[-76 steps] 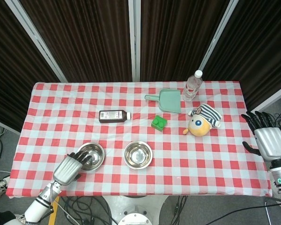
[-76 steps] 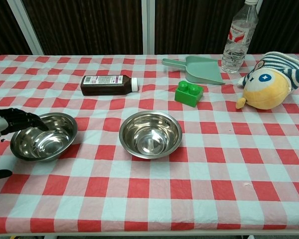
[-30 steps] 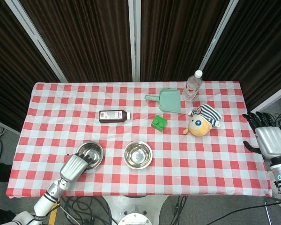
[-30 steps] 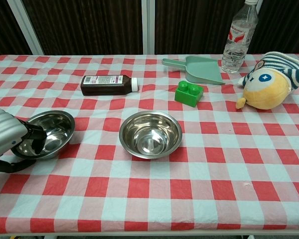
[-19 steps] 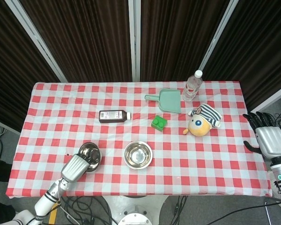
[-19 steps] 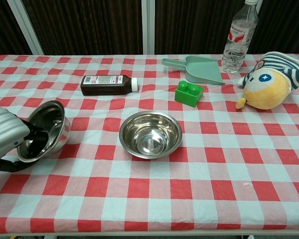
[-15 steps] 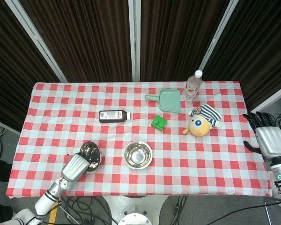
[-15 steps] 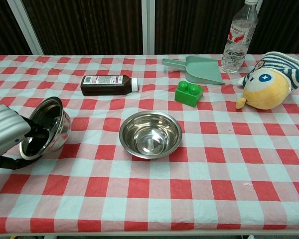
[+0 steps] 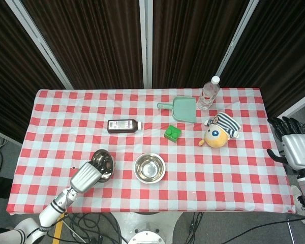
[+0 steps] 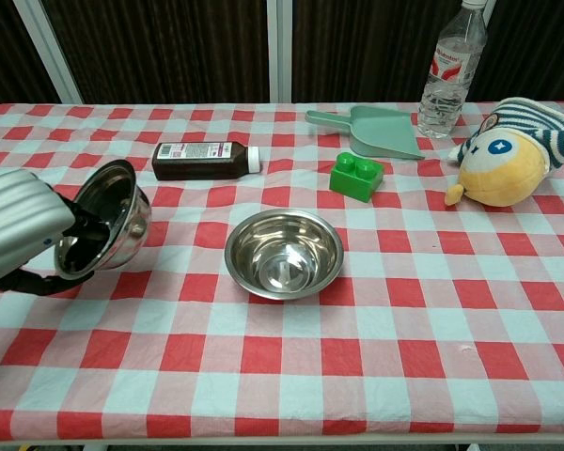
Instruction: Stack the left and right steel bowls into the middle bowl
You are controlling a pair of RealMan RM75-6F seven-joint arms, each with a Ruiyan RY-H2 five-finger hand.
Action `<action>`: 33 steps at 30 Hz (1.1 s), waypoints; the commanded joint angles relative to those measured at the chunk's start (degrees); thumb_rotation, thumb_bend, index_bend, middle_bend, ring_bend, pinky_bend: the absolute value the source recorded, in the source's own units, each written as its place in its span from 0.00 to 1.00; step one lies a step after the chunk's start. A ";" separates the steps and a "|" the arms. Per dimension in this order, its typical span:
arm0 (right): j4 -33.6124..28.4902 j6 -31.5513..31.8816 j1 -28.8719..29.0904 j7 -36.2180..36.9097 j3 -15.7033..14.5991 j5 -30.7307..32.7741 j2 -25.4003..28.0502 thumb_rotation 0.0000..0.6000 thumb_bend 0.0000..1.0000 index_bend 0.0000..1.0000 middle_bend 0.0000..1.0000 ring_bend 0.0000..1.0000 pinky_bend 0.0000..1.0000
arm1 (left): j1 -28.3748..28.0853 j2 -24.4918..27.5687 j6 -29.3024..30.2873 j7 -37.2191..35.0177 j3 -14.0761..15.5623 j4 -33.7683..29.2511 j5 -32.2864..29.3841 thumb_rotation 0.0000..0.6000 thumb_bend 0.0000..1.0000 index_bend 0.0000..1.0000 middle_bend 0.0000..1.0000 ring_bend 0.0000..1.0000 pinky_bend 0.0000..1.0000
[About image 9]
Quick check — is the yellow plush toy striped hat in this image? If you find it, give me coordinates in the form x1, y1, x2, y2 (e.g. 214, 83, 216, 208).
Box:
198, 112, 241, 148

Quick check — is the green toy building block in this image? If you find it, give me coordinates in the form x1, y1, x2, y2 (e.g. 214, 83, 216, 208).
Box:
164, 125, 182, 142

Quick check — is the white partition post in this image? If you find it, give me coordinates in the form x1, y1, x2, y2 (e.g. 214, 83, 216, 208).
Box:
215, 0, 260, 77
5, 0, 74, 89
139, 0, 154, 89

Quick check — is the green plastic dustpan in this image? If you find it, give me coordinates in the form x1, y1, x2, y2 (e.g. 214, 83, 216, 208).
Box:
157, 96, 198, 124

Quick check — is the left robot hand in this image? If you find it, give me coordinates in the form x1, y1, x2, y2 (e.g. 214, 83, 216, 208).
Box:
70, 157, 114, 193

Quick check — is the dark brown curtain panel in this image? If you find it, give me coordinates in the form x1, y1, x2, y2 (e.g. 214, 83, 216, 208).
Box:
220, 0, 305, 117
0, 0, 67, 138
21, 0, 144, 89
152, 0, 250, 89

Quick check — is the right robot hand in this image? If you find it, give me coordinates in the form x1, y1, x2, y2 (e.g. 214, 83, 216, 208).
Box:
266, 116, 305, 174

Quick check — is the red white checkered tablecloth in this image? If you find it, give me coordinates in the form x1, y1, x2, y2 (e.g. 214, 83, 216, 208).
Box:
6, 87, 297, 214

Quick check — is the brown bottle white cap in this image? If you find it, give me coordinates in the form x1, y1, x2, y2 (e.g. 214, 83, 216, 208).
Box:
107, 119, 142, 134

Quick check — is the clear plastic water bottle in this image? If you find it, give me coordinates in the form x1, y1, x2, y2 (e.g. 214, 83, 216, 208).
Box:
197, 75, 221, 110

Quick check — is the white partition base rail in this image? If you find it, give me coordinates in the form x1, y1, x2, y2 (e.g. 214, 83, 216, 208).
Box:
0, 126, 23, 147
276, 95, 305, 119

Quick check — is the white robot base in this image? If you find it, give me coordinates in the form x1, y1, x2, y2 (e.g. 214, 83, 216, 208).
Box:
109, 212, 181, 244

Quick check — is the stainless steel bowl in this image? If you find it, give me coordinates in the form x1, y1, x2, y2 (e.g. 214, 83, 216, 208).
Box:
134, 152, 166, 184
135, 153, 166, 179
90, 149, 116, 183

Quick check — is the black floor cable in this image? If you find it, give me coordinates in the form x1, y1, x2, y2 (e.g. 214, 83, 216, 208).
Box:
225, 216, 305, 244
189, 212, 204, 244

